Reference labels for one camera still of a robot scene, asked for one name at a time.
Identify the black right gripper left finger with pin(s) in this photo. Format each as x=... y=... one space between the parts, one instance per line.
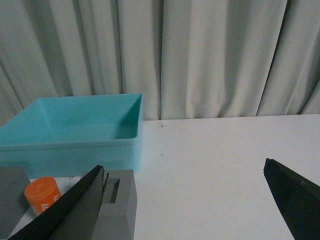
x=73 y=216

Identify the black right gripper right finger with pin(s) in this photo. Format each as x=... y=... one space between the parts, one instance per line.
x=297 y=198

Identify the gray block with square hole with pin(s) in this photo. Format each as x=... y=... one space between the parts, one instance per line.
x=117 y=216

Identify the orange cylinder part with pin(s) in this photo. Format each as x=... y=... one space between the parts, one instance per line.
x=42 y=193

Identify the gray block with round hole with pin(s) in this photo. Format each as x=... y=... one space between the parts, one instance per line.
x=13 y=203

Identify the blue plastic box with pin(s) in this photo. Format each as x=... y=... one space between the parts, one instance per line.
x=65 y=136

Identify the light gray curtain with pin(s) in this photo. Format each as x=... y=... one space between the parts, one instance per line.
x=189 y=58

